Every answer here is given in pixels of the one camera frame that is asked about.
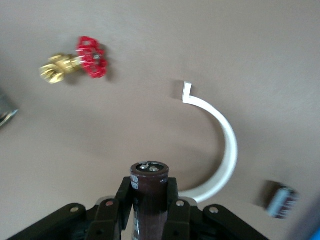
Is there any metal mesh power supply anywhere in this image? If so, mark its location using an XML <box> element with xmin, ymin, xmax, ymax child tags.
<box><xmin>0</xmin><ymin>87</ymin><xmax>20</xmax><ymax>130</ymax></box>

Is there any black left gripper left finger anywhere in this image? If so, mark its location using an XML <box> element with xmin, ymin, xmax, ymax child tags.
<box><xmin>7</xmin><ymin>176</ymin><xmax>133</xmax><ymax>240</ymax></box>

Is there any white curved plastic bracket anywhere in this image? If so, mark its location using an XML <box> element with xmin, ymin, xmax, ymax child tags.
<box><xmin>178</xmin><ymin>81</ymin><xmax>238</xmax><ymax>204</ymax></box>

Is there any short brown electrolytic capacitor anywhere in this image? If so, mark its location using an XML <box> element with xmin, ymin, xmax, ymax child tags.
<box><xmin>266</xmin><ymin>186</ymin><xmax>300</xmax><ymax>220</ymax></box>

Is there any long brown electrolytic capacitor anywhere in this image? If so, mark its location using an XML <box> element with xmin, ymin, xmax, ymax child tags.
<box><xmin>129</xmin><ymin>161</ymin><xmax>170</xmax><ymax>240</ymax></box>

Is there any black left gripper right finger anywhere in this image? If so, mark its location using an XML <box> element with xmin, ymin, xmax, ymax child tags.
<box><xmin>162</xmin><ymin>177</ymin><xmax>270</xmax><ymax>240</ymax></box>

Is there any brass valve red handle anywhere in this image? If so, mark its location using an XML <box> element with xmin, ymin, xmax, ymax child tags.
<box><xmin>39</xmin><ymin>36</ymin><xmax>109</xmax><ymax>85</ymax></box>

